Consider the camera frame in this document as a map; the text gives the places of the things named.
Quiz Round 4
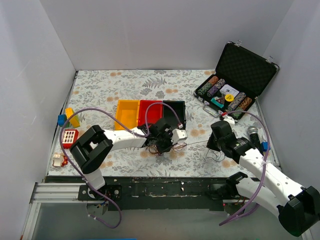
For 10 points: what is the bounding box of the black plastic bin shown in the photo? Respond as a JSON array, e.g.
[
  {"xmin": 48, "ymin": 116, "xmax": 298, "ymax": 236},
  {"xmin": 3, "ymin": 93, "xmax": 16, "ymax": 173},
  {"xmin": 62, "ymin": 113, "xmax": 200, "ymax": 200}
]
[{"xmin": 162, "ymin": 100, "xmax": 187, "ymax": 130}]

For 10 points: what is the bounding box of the floral table mat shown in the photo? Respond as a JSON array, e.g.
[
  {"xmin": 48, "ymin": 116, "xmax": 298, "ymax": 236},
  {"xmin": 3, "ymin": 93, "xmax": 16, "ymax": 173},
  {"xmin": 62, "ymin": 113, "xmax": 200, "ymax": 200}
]
[{"xmin": 47, "ymin": 69, "xmax": 278, "ymax": 178}]

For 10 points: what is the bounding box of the black microphone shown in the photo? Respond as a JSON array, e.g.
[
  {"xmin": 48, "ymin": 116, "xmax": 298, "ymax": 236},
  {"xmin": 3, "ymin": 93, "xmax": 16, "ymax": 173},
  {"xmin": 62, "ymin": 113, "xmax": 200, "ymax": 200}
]
[{"xmin": 247, "ymin": 126, "xmax": 263, "ymax": 154}]

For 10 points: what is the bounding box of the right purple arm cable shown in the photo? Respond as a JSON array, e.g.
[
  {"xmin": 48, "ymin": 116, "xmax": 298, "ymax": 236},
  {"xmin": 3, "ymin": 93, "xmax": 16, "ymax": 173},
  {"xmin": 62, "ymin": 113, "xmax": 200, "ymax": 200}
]
[{"xmin": 219, "ymin": 110, "xmax": 271, "ymax": 226}]

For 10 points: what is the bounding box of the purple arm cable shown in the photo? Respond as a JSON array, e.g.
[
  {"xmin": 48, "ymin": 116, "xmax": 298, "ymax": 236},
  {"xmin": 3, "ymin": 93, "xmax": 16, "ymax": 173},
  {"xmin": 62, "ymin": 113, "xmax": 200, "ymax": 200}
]
[
  {"xmin": 219, "ymin": 110, "xmax": 271, "ymax": 226},
  {"xmin": 59, "ymin": 102, "xmax": 183, "ymax": 229}
]

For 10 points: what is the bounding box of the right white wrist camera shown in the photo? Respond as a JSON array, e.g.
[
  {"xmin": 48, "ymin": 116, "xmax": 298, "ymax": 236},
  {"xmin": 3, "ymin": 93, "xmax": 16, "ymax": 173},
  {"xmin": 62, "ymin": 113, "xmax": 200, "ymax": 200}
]
[{"xmin": 219, "ymin": 112, "xmax": 236, "ymax": 126}]

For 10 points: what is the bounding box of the red plastic bin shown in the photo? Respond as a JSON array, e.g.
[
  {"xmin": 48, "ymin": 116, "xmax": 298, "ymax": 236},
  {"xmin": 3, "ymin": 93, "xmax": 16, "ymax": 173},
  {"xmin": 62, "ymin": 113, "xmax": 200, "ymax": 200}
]
[{"xmin": 138, "ymin": 100, "xmax": 163, "ymax": 126}]

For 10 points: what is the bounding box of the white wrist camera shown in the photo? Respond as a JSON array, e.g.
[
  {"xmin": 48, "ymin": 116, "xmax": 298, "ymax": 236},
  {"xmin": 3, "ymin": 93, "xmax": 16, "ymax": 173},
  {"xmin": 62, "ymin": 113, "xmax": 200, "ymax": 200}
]
[
  {"xmin": 219, "ymin": 112, "xmax": 236, "ymax": 126},
  {"xmin": 171, "ymin": 128, "xmax": 188, "ymax": 145}
]

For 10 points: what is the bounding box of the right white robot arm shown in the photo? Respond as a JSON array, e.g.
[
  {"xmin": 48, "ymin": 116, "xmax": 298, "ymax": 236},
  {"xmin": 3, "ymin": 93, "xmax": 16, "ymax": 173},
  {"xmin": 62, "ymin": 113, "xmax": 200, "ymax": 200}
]
[{"xmin": 207, "ymin": 120, "xmax": 320, "ymax": 237}]

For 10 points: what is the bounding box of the red white toy block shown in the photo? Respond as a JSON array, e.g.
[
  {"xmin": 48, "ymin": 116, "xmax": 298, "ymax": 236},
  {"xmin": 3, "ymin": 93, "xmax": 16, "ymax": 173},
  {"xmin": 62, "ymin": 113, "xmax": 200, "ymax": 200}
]
[{"xmin": 62, "ymin": 129, "xmax": 79, "ymax": 149}]

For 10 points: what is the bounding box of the blue toy brick left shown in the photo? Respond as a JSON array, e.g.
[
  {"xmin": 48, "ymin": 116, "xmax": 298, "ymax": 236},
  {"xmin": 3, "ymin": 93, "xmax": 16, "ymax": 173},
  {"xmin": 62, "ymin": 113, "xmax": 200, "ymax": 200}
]
[{"xmin": 57, "ymin": 114, "xmax": 67, "ymax": 127}]

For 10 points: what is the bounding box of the green toy brick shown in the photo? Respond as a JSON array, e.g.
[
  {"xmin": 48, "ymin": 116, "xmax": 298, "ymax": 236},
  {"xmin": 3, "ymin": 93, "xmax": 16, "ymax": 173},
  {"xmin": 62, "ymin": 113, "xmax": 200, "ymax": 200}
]
[{"xmin": 70, "ymin": 118, "xmax": 80, "ymax": 128}]

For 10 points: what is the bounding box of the yellow toy brick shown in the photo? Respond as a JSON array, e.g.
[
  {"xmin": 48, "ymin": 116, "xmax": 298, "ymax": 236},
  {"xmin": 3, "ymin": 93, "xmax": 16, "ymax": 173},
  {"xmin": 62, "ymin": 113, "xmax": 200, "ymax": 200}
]
[{"xmin": 64, "ymin": 107, "xmax": 81, "ymax": 128}]

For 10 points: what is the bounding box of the blue toy block right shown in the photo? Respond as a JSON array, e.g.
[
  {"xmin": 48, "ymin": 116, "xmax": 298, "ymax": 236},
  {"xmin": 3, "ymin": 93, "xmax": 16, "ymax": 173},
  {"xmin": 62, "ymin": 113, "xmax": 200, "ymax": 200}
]
[{"xmin": 261, "ymin": 141, "xmax": 271, "ymax": 153}]

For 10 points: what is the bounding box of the black poker chip case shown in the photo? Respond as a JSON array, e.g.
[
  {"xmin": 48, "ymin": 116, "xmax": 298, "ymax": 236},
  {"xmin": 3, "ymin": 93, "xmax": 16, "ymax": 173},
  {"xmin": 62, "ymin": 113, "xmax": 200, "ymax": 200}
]
[{"xmin": 193, "ymin": 41, "xmax": 279, "ymax": 113}]

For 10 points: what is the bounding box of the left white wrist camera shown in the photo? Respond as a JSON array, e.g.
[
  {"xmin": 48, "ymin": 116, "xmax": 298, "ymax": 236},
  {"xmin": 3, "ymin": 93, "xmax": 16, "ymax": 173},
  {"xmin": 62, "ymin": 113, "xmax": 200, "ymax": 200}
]
[{"xmin": 171, "ymin": 128, "xmax": 188, "ymax": 145}]

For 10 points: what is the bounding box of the coloured wire bundle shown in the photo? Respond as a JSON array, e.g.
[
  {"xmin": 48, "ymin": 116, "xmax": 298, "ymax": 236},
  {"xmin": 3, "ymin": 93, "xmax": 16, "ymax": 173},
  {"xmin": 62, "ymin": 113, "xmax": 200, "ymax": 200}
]
[{"xmin": 145, "ymin": 141, "xmax": 208, "ymax": 157}]

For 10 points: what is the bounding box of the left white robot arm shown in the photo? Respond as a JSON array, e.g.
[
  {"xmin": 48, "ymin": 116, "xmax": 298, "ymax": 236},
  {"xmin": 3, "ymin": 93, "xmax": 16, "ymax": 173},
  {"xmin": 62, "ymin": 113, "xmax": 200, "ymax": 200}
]
[{"xmin": 70, "ymin": 118, "xmax": 174, "ymax": 200}]

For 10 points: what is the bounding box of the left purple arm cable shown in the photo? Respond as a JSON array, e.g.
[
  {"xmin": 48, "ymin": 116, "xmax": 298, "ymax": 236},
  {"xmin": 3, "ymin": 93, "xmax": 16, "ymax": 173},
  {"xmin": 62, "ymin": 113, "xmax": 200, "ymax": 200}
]
[{"xmin": 59, "ymin": 102, "xmax": 183, "ymax": 229}]

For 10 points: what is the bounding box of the yellow plastic bin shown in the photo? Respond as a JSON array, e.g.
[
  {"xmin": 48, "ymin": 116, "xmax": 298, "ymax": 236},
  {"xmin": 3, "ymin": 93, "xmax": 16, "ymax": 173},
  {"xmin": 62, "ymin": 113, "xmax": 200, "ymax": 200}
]
[{"xmin": 115, "ymin": 100, "xmax": 140, "ymax": 129}]

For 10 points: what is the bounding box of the yellow dealer chip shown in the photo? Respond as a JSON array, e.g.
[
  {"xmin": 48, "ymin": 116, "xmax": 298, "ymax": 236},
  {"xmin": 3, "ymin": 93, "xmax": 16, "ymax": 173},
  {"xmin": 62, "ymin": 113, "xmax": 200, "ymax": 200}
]
[{"xmin": 224, "ymin": 94, "xmax": 235, "ymax": 102}]

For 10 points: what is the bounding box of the small white red toy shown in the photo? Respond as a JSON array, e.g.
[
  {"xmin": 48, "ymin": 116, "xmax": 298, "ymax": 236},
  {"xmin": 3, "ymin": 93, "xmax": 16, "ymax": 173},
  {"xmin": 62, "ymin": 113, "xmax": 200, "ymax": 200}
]
[{"xmin": 52, "ymin": 154, "xmax": 68, "ymax": 167}]

